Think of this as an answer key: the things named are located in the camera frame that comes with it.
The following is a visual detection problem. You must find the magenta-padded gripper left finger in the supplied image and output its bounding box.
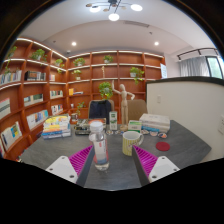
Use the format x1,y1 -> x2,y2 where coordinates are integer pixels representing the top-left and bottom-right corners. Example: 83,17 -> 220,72
45,145 -> 96,188

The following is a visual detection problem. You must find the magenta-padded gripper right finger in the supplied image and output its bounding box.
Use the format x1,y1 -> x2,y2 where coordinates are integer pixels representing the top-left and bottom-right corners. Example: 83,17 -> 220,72
131,144 -> 181,187

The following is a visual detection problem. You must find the clear plastic water bottle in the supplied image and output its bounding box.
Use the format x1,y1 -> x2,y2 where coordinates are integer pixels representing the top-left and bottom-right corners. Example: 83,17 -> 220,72
88,121 -> 110,172

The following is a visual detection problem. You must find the flat round red coaster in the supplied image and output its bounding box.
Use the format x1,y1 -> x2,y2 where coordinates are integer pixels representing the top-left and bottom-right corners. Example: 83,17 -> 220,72
155,141 -> 171,152

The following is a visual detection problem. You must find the colourful book stack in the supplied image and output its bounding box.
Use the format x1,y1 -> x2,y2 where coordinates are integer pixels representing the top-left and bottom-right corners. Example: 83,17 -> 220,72
41,114 -> 72,140

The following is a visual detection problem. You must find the yellow striped mug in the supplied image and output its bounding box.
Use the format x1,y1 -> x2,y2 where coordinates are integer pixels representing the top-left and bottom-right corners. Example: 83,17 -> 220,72
121,130 -> 145,157

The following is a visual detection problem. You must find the dark box with orange print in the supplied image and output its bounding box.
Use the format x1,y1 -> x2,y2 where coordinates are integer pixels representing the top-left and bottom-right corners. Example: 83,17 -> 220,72
73,117 -> 108,136

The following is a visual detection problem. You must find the small green white box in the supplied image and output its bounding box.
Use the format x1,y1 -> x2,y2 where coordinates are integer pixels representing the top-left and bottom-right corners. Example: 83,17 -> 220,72
127,119 -> 143,133

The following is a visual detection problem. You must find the tan chair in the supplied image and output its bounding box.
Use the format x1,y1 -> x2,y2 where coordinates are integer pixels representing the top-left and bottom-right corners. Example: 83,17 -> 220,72
126,99 -> 148,122

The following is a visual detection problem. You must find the dark blue chair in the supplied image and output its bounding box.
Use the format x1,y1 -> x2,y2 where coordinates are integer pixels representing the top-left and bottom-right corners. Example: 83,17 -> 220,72
88,99 -> 113,125

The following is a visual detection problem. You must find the tall green white carton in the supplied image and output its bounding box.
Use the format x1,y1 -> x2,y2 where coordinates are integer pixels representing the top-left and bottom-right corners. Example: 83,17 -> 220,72
109,111 -> 119,131

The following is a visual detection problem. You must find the wooden artist mannequin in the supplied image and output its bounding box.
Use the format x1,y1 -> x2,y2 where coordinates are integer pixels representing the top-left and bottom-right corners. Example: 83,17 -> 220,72
111,79 -> 136,131

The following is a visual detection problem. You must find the wooden bookshelf unit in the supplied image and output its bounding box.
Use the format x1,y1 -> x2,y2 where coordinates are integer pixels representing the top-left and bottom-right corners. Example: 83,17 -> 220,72
0,37 -> 167,161

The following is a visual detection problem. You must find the white sign board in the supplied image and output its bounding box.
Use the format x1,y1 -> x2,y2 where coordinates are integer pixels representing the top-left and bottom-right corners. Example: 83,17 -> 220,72
160,63 -> 168,79

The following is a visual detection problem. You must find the grey curtain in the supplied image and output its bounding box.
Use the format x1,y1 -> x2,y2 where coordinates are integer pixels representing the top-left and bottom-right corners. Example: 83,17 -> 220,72
179,55 -> 211,78

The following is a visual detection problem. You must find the window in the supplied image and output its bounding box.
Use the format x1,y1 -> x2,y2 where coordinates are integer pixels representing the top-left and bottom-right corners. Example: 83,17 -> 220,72
205,55 -> 224,80

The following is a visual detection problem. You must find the ceiling air vent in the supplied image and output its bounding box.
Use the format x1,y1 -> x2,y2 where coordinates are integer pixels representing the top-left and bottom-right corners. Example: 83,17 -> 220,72
123,20 -> 150,28

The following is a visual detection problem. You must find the branched ceiling lamp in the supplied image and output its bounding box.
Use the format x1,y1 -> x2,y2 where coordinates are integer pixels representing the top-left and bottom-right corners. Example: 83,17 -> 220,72
85,0 -> 144,22

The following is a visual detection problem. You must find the white wall socket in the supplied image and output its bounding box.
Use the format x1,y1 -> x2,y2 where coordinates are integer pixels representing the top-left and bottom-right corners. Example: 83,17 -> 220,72
218,114 -> 224,135

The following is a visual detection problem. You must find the black curtain rail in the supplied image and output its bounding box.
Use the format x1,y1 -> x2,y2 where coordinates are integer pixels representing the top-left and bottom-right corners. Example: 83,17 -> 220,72
176,47 -> 219,61

